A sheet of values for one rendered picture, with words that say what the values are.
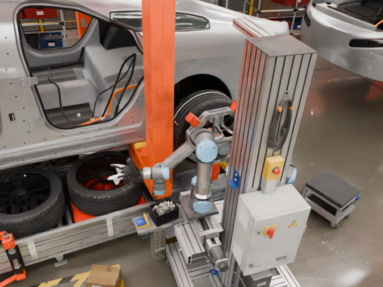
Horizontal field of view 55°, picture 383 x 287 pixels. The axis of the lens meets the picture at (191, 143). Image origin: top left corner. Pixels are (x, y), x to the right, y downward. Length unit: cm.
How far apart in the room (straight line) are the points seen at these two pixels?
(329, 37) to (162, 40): 323
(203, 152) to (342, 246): 204
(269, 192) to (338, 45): 329
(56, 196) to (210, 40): 179
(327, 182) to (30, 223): 265
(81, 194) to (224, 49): 170
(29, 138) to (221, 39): 171
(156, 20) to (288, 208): 131
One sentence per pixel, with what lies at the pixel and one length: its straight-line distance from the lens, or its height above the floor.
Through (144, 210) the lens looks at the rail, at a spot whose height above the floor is 34.
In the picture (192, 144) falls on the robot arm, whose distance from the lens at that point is 218.
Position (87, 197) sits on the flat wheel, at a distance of 316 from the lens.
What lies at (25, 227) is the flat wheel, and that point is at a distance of 315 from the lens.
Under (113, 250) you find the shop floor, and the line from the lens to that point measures 338.
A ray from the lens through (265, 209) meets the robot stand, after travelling 202.
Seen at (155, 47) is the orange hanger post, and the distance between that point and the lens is 232.
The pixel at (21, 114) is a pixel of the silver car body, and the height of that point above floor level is 119.
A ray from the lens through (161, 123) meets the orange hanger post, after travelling 259.
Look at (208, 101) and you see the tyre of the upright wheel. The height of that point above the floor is 117.
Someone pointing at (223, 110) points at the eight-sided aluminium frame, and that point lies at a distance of 303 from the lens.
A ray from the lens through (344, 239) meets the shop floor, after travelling 379.
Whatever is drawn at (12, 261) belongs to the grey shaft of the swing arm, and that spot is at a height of 26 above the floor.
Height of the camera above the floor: 262
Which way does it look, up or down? 35 degrees down
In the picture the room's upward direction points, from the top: 3 degrees clockwise
